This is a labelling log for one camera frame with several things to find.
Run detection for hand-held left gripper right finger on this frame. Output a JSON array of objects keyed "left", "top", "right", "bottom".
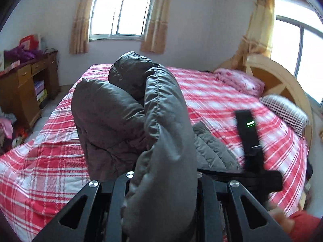
[{"left": 194, "top": 171, "right": 293, "bottom": 242}]

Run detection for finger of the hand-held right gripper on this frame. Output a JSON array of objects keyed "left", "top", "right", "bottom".
[{"left": 198, "top": 168, "right": 246, "bottom": 180}]

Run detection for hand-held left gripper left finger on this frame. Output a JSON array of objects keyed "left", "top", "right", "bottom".
[{"left": 31, "top": 171, "right": 135, "bottom": 242}]

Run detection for grey puffer jacket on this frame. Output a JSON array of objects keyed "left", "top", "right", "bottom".
[{"left": 71, "top": 51, "right": 243, "bottom": 242}]

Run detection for person's right forearm red sleeve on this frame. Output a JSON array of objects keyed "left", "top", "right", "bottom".
[{"left": 288, "top": 210, "right": 323, "bottom": 242}]

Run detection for pink clothes pile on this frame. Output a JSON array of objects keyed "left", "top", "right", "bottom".
[{"left": 0, "top": 112, "right": 17, "bottom": 154}]

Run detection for person's right hand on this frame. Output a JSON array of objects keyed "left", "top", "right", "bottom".
[{"left": 268, "top": 207, "right": 295, "bottom": 232}]

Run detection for striped pillow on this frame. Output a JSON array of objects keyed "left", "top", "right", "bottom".
[{"left": 259, "top": 94, "right": 309, "bottom": 138}]

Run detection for pink folded quilt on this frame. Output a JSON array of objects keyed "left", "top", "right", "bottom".
[{"left": 214, "top": 68, "right": 265, "bottom": 97}]

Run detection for wooden arched headboard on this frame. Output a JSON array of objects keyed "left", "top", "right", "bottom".
[{"left": 222, "top": 54, "right": 313, "bottom": 144}]

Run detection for bed with red plaid sheet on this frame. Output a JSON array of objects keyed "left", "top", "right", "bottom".
[{"left": 0, "top": 64, "right": 313, "bottom": 242}]

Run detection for large sliding window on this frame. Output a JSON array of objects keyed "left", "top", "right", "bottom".
[{"left": 270, "top": 0, "right": 323, "bottom": 106}]

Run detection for yellow patterned curtain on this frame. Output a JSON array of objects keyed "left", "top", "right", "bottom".
[
  {"left": 140, "top": 0, "right": 174, "bottom": 54},
  {"left": 69, "top": 0, "right": 99, "bottom": 54},
  {"left": 233, "top": 0, "right": 275, "bottom": 66}
]

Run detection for stacked boxes in desk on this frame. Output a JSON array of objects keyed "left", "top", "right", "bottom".
[{"left": 34, "top": 80, "right": 48, "bottom": 102}]

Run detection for brown wooden desk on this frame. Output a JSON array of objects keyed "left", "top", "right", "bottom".
[{"left": 0, "top": 50, "right": 61, "bottom": 131}]

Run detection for flat pink box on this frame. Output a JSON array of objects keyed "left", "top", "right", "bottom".
[{"left": 4, "top": 60, "right": 21, "bottom": 71}]

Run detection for purple cloth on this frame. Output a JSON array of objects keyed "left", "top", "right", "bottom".
[{"left": 4, "top": 46, "right": 43, "bottom": 62}]

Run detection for red bag on desk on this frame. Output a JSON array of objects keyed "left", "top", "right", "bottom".
[{"left": 20, "top": 34, "right": 39, "bottom": 51}]

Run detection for small sliding window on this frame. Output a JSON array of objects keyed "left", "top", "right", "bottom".
[{"left": 88, "top": 0, "right": 157, "bottom": 41}]

